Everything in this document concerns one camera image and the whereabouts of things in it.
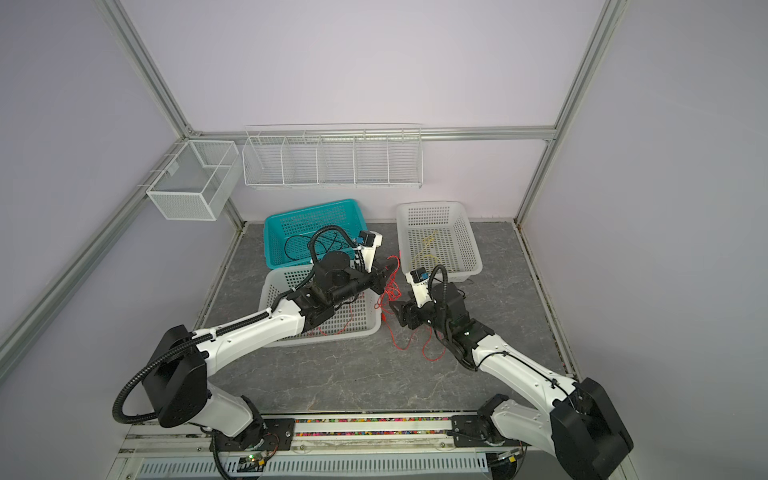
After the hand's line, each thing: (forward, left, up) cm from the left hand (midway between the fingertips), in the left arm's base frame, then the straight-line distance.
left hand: (400, 265), depth 74 cm
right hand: (-4, 0, -11) cm, 12 cm away
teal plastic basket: (+36, +34, -26) cm, 56 cm away
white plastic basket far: (+33, -16, -26) cm, 45 cm away
